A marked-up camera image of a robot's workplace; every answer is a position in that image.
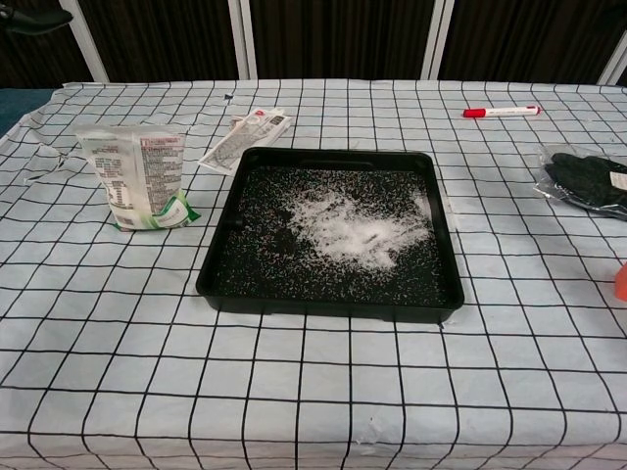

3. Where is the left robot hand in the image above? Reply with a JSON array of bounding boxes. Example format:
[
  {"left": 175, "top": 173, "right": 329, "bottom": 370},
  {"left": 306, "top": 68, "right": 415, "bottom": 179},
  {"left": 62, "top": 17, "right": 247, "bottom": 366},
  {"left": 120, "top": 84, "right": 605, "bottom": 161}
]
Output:
[{"left": 0, "top": 6, "right": 74, "bottom": 36}]

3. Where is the white green-trimmed pouch bag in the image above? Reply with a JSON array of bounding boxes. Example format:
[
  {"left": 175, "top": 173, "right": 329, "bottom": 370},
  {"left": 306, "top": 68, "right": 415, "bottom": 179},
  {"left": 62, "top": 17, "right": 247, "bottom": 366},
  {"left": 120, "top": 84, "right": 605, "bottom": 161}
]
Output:
[{"left": 72, "top": 122, "right": 201, "bottom": 232}]

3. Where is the black square plastic tray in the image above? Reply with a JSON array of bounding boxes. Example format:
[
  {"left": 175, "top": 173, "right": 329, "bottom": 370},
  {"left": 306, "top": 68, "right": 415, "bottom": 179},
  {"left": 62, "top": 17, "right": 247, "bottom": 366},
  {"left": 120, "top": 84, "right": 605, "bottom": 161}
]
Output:
[{"left": 195, "top": 145, "right": 465, "bottom": 324}]

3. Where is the white powder pile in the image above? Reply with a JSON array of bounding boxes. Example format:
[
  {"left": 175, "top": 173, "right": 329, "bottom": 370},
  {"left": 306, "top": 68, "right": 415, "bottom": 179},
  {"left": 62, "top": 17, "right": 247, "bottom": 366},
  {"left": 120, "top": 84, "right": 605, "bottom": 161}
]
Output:
[{"left": 288, "top": 188, "right": 433, "bottom": 271}]

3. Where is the teal cloth surface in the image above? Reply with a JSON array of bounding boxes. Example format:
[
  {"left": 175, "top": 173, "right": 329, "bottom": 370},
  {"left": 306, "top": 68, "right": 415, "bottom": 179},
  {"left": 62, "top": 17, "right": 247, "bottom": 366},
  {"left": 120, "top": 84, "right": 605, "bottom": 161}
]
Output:
[{"left": 0, "top": 87, "right": 53, "bottom": 139}]

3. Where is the flat white printed sachet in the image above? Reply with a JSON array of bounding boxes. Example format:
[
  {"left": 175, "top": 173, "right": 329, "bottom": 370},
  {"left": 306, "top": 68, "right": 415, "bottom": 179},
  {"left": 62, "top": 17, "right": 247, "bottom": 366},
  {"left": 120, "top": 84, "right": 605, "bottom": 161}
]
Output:
[{"left": 197, "top": 107, "right": 294, "bottom": 176}]

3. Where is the white black-grid tablecloth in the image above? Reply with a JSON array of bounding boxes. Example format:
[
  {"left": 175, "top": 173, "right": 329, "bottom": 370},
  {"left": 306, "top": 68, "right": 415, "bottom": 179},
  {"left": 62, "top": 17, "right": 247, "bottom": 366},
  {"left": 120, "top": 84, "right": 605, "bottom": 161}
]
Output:
[{"left": 0, "top": 77, "right": 627, "bottom": 470}]

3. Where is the white marker with red cap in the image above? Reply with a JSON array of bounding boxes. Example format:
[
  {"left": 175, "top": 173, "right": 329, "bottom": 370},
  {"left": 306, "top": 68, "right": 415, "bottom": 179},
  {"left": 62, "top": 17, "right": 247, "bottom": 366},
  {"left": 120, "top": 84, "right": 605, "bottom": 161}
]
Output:
[{"left": 462, "top": 104, "right": 544, "bottom": 119}]

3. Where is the black glove in clear bag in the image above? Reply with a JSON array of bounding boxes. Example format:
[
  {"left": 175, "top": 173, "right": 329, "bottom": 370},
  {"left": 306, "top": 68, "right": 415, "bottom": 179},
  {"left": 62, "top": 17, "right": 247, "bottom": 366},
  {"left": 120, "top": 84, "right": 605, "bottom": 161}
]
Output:
[{"left": 533, "top": 144, "right": 627, "bottom": 221}]

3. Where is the orange block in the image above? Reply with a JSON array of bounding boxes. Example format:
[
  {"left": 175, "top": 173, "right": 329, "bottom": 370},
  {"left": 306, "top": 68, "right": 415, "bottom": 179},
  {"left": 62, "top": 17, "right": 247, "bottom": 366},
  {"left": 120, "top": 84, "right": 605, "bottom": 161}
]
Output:
[{"left": 612, "top": 261, "right": 627, "bottom": 301}]

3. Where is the white frame post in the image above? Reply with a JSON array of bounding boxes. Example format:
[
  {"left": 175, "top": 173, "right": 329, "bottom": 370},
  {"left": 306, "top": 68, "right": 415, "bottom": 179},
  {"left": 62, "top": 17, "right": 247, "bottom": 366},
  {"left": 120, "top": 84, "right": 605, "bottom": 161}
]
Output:
[
  {"left": 227, "top": 0, "right": 259, "bottom": 81},
  {"left": 597, "top": 37, "right": 627, "bottom": 86},
  {"left": 58, "top": 0, "right": 112, "bottom": 83},
  {"left": 419, "top": 0, "right": 456, "bottom": 80}
]

